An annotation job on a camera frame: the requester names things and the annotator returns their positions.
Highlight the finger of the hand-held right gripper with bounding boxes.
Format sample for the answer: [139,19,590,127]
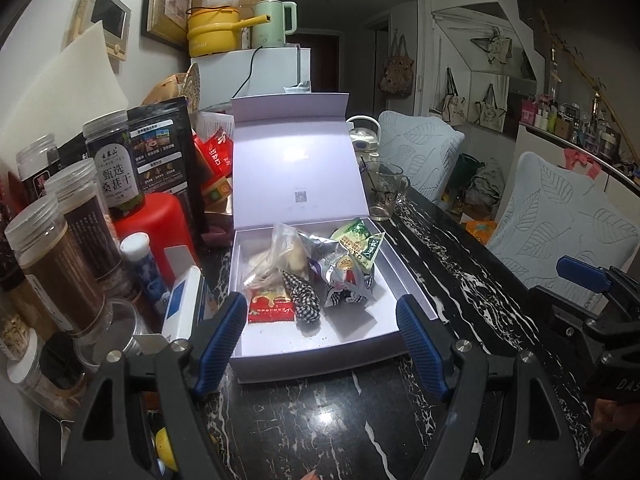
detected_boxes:
[529,284,604,334]
[556,255,640,307]

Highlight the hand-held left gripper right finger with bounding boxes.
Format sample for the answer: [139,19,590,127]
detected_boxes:
[395,294,584,480]

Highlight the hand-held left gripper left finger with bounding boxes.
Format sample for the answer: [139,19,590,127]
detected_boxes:
[57,291,249,480]

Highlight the red sauce packet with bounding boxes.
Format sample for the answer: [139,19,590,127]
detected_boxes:
[247,289,297,324]

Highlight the clear bag with white cord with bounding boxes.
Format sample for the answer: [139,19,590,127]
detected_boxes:
[243,254,287,292]

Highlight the checkered fabric scrunchie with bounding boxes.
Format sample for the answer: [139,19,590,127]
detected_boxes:
[281,269,322,329]

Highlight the clear zip bag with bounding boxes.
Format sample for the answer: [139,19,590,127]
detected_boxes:
[269,222,313,278]

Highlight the green snack packet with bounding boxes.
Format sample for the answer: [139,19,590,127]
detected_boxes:
[329,217,384,264]

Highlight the purple gift box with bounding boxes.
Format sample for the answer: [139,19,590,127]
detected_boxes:
[229,92,437,384]

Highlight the person's right hand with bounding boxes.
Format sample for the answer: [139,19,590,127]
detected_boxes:
[591,398,640,439]

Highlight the white blue medicine box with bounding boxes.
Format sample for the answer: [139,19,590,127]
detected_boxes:
[160,265,207,344]

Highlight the light blue leaf-pattern chair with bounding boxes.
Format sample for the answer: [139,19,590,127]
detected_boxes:
[377,109,467,207]
[486,151,627,312]

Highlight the blue white tablet tube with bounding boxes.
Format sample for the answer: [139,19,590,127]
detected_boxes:
[119,232,169,307]

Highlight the orange bag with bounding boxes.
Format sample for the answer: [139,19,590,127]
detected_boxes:
[464,219,499,247]

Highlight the pink bow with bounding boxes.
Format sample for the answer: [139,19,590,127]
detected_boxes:
[563,146,602,182]

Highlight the yellow lemon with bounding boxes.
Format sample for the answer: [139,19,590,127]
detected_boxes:
[154,426,179,472]

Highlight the grey backpack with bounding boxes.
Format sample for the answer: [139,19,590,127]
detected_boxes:
[471,156,507,207]

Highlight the red plastic canister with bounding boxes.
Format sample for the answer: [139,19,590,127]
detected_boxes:
[113,192,202,287]

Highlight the green bag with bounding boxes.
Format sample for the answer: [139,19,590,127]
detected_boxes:
[456,153,484,192]

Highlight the row of cosmetic bottles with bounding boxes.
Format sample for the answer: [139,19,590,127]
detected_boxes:
[519,44,640,172]

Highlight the glass mug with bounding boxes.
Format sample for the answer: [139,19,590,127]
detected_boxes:
[362,162,412,222]

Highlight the cluster of clear plastic jars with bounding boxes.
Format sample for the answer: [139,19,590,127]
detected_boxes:
[0,109,172,412]

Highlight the white tote bag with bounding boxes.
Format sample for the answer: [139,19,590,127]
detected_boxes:
[474,81,512,134]
[439,66,472,127]

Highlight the red snack packets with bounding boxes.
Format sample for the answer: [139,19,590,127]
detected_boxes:
[193,126,235,212]

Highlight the black snack pouch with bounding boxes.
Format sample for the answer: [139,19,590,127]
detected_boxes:
[127,96,207,242]

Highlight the star-shaped canvas bag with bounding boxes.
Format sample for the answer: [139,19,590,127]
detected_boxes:
[469,26,514,67]

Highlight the woven straw fan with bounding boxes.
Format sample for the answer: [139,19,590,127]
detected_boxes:
[182,62,202,112]

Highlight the white mini fridge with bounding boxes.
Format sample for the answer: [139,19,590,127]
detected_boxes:
[189,45,313,112]

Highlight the brown patterned tote bag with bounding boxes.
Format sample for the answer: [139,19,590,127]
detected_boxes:
[378,34,417,98]

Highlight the white foam board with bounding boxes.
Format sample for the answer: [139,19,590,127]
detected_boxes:
[0,22,132,162]

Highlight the dark brown door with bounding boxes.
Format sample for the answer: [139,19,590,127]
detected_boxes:
[294,29,342,97]

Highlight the yellow pot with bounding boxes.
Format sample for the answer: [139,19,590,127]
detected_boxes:
[186,5,267,59]

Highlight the green electric kettle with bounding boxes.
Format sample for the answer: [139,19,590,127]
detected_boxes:
[251,0,298,50]

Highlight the gold framed picture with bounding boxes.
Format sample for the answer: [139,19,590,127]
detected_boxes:
[140,0,197,53]

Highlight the black power cable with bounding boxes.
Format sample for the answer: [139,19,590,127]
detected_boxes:
[234,46,264,97]

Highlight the wall intercom panel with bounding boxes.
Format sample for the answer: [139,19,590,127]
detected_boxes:
[64,0,132,62]

